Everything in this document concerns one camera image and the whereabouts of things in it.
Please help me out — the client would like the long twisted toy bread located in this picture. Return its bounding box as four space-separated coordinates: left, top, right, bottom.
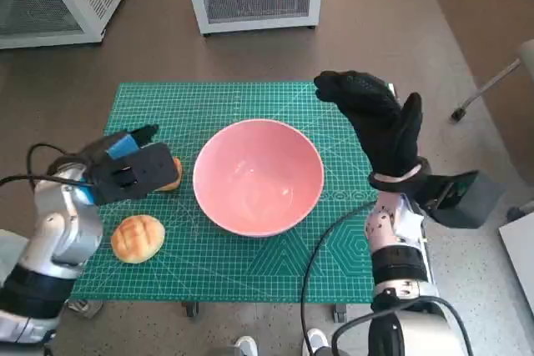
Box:
156 157 184 193

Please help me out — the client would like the green cutting mat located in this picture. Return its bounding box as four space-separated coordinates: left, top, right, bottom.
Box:
68 82 397 305

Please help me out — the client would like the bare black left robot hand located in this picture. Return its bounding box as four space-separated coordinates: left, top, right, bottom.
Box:
81 123 160 165

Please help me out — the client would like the long black robot cable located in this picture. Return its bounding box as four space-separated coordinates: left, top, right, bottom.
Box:
300 201 379 356

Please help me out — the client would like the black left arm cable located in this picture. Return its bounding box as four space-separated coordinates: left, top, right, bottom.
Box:
0 143 91 188

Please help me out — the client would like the pink bowl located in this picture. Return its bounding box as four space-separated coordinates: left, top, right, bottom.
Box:
192 118 325 239

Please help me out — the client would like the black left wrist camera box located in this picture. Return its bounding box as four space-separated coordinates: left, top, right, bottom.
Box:
89 142 179 206

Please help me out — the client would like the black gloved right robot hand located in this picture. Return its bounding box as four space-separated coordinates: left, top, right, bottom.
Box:
312 70 423 178

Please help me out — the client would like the looped black robot cable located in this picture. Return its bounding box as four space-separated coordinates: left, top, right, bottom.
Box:
331 295 475 356

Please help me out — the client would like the grey chair with caster leg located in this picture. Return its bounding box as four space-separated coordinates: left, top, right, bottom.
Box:
450 38 534 123

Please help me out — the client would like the person's leg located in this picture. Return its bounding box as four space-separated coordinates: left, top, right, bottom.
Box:
0 228 33 286

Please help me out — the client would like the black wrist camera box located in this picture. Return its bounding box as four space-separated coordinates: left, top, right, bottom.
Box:
89 142 179 206
416 170 508 230

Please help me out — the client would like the round scored toy bread bun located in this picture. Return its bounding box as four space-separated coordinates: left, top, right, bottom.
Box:
110 213 167 265

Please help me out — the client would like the white flat panel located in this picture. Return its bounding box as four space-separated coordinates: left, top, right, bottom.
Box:
498 213 534 305

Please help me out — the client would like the black chair base foot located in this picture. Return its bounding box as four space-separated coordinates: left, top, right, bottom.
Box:
506 203 534 222

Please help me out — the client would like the person's white shoe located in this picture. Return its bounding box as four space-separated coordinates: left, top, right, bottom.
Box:
302 328 330 356
235 334 259 356

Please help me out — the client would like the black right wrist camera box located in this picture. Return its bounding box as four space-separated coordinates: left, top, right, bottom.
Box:
416 170 508 230

